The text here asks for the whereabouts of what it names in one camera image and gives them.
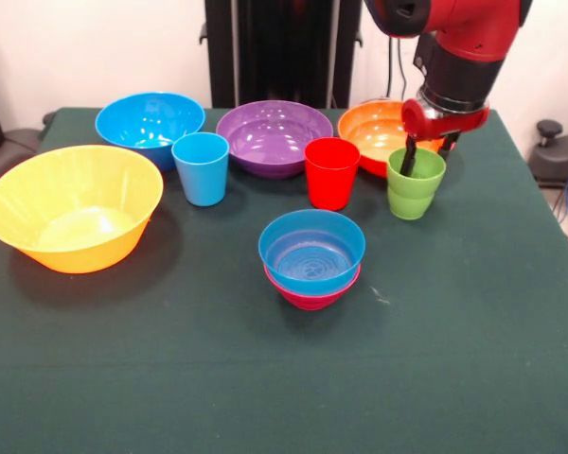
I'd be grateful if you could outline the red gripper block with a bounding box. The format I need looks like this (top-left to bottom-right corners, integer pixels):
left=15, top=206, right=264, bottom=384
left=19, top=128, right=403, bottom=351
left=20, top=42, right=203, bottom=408
left=399, top=97, right=491, bottom=179

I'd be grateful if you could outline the green cup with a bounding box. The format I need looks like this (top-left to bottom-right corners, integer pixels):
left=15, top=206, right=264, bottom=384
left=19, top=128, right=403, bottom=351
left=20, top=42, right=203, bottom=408
left=386, top=147, right=448, bottom=221

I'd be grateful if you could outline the small blue bowl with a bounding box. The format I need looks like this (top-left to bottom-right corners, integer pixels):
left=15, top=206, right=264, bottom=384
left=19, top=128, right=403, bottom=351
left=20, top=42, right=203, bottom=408
left=257, top=208, right=367, bottom=298

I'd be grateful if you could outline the pink bowl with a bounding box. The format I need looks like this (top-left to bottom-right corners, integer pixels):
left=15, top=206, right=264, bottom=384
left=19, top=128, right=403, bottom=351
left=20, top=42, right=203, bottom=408
left=263, top=264, right=363, bottom=312

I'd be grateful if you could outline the orange bowl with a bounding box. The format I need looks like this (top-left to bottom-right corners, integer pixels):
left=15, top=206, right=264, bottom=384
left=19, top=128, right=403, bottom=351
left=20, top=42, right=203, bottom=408
left=336, top=100, right=449, bottom=180

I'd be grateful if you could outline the red cup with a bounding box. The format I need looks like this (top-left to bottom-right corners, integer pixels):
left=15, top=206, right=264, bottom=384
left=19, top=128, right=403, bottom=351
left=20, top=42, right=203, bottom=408
left=304, top=136, right=362, bottom=213

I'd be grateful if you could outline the purple bowl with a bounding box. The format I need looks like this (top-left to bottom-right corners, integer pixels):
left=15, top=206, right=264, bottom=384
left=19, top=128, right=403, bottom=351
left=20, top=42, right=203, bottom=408
left=215, top=99, right=335, bottom=180

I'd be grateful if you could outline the blue cup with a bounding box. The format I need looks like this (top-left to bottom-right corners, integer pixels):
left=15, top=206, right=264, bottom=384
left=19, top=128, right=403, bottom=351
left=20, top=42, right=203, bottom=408
left=170, top=131, right=231, bottom=207

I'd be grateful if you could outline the dark green tablecloth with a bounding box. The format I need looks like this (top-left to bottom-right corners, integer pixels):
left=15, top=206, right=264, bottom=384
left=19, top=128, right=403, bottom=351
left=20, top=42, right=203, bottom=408
left=0, top=107, right=568, bottom=454

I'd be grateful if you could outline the large blue bowl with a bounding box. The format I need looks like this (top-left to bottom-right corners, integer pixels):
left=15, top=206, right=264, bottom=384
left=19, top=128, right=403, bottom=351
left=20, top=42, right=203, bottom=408
left=94, top=91, right=207, bottom=172

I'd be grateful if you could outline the large yellow bowl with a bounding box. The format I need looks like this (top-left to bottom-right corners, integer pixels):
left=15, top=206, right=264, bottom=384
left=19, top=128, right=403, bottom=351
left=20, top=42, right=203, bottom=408
left=0, top=144, right=165, bottom=275

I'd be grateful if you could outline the black hanging cable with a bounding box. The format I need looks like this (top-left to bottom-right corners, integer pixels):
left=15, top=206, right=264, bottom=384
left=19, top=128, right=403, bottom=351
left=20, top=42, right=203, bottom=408
left=385, top=37, right=409, bottom=103

